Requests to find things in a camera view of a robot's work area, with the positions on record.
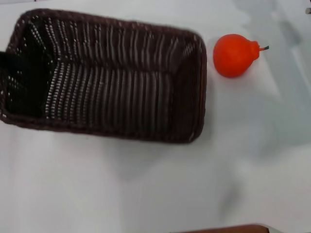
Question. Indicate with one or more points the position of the orange plastic pear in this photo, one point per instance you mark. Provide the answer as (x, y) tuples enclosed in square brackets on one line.
[(233, 57)]

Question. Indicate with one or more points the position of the dark brown woven basket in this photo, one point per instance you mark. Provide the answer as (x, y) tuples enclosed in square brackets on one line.
[(126, 92)]

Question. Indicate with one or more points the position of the brown wooden panel edge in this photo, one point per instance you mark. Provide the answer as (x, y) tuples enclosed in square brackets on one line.
[(228, 229)]

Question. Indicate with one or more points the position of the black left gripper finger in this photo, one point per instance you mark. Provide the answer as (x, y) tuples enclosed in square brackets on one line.
[(22, 97)]

